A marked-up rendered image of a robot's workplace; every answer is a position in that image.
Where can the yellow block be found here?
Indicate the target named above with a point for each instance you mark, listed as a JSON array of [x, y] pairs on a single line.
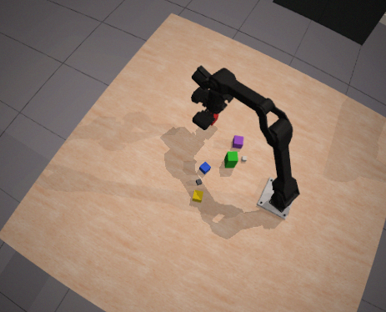
[[197, 196]]

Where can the blue block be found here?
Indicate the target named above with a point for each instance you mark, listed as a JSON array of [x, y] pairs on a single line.
[[205, 167]]

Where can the purple cube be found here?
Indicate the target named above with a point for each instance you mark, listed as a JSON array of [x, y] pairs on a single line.
[[238, 141]]

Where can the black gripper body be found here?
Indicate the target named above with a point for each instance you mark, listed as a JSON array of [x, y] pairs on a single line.
[[203, 120]]

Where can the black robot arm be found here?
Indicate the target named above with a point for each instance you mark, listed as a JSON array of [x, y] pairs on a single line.
[[222, 84]]

